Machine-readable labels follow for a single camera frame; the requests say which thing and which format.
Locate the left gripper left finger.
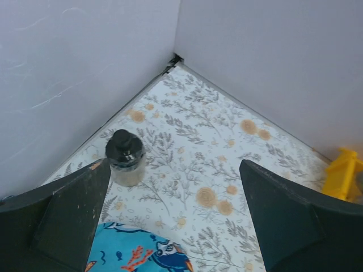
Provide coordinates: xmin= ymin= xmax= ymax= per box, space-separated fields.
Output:
xmin=1 ymin=159 xmax=111 ymax=271

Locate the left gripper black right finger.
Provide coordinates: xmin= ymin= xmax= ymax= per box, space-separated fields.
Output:
xmin=239 ymin=159 xmax=362 ymax=271

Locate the small black-cap bottle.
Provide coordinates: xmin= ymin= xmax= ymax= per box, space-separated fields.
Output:
xmin=105 ymin=129 xmax=146 ymax=187

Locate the blue shark-print cloth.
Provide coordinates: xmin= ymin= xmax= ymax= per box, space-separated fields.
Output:
xmin=85 ymin=222 xmax=193 ymax=272

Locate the orange six-compartment bin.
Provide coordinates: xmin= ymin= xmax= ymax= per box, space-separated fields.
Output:
xmin=322 ymin=148 xmax=362 ymax=203

